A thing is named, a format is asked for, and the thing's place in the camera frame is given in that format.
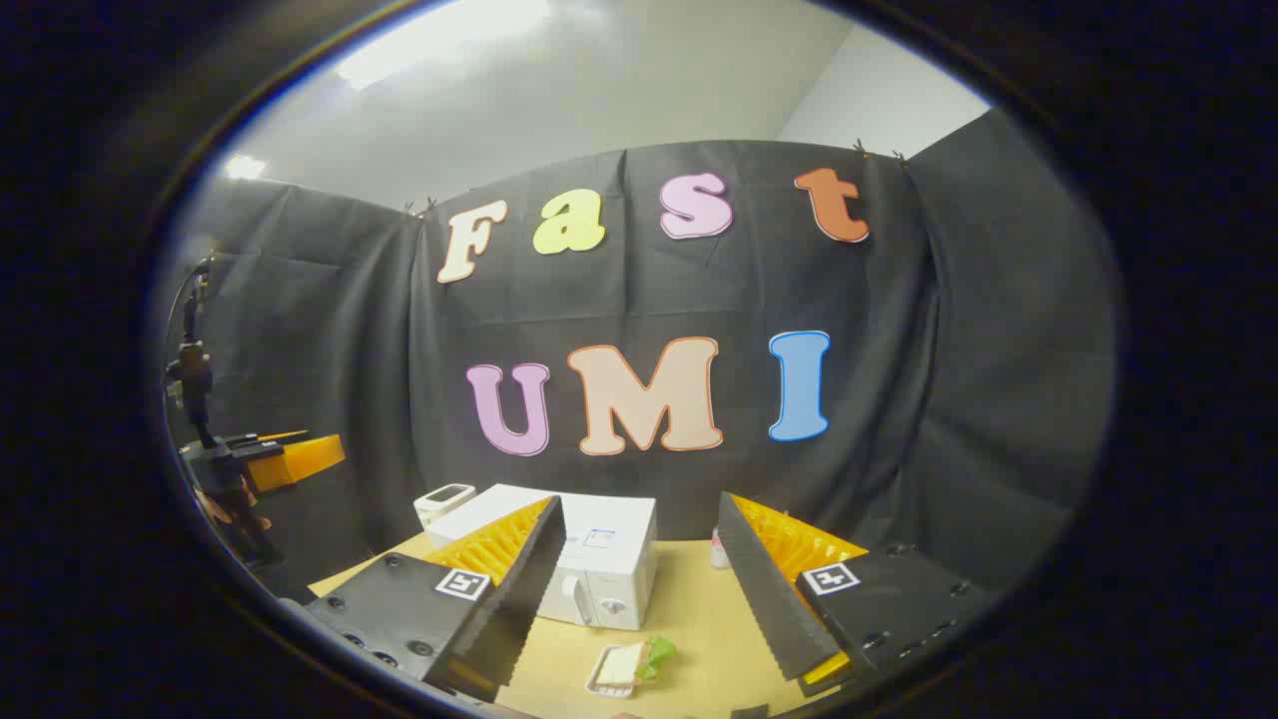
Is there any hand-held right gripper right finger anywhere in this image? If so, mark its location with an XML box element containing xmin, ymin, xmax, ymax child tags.
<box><xmin>717</xmin><ymin>491</ymin><xmax>991</xmax><ymax>700</ymax></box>

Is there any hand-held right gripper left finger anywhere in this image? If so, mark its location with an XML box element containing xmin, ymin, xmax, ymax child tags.
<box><xmin>303</xmin><ymin>494</ymin><xmax>568</xmax><ymax>703</ymax></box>

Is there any white microwave oven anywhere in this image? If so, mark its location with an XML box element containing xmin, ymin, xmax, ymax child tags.
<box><xmin>424</xmin><ymin>483</ymin><xmax>660</xmax><ymax>632</ymax></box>

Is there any bread and lettuce sandwich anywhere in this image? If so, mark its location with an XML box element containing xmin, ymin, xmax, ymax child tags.
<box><xmin>597</xmin><ymin>637</ymin><xmax>678</xmax><ymax>690</ymax></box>

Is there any white rectangular tray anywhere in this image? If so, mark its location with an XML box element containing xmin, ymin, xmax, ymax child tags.
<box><xmin>585</xmin><ymin>644</ymin><xmax>645</xmax><ymax>698</ymax></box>

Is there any white toaster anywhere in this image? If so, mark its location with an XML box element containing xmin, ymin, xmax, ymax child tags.
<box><xmin>414</xmin><ymin>483</ymin><xmax>478</xmax><ymax>530</ymax></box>

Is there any black backdrop cloth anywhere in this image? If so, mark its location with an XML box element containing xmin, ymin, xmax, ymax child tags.
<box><xmin>160</xmin><ymin>108</ymin><xmax>1119</xmax><ymax>600</ymax></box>

